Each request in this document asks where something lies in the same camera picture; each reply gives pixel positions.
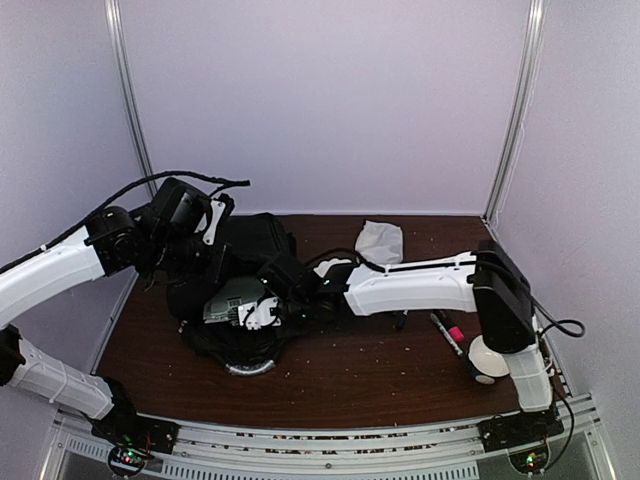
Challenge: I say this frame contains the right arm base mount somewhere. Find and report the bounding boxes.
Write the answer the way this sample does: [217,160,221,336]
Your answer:
[477,411,564,477]

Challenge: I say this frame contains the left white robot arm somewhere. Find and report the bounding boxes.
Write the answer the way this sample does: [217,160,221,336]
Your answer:
[1,199,228,444]

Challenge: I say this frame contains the grey notebook with barcode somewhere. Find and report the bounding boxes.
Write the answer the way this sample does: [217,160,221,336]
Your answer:
[203,276,265,326]

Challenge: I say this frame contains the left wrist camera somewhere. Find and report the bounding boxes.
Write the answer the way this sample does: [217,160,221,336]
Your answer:
[146,178,235,246]

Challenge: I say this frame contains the aluminium front rail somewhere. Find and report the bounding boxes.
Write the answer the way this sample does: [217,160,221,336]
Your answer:
[35,394,623,479]

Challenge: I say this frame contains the grey cloth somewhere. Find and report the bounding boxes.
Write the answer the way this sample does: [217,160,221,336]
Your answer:
[355,220,404,264]

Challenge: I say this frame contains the white and dark blue bowl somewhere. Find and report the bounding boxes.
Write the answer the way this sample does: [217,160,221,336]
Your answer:
[466,335,509,385]

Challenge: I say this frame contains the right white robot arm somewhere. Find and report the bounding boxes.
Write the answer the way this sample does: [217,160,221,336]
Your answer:
[279,240,586,442]

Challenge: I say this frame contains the black student backpack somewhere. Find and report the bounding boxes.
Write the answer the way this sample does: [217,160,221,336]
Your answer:
[166,213,296,377]

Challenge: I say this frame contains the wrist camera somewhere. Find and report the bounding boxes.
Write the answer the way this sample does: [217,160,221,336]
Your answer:
[146,178,235,246]
[237,297,281,331]

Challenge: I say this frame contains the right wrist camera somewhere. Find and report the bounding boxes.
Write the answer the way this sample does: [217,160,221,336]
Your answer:
[237,297,281,331]

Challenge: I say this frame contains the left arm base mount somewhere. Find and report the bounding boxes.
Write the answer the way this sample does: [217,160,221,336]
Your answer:
[85,415,179,478]

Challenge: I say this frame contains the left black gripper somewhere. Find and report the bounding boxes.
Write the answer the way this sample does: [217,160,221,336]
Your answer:
[147,233,233,283]

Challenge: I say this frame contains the white marker pen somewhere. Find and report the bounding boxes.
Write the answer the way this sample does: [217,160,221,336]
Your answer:
[430,313,464,358]

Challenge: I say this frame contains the right aluminium corner post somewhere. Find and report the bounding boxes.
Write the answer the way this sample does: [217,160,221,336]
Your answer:
[483,0,547,228]

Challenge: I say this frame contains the pink highlighter marker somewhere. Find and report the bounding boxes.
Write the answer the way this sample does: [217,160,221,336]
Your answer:
[439,311,465,344]

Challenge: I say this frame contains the aluminium corner post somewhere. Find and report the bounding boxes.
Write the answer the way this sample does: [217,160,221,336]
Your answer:
[483,0,547,228]
[104,0,153,177]

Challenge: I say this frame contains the left aluminium corner post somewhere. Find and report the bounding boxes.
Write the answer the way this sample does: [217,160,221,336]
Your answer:
[104,0,153,177]

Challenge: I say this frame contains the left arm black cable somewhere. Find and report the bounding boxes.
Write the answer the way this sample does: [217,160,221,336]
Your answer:
[39,169,251,251]

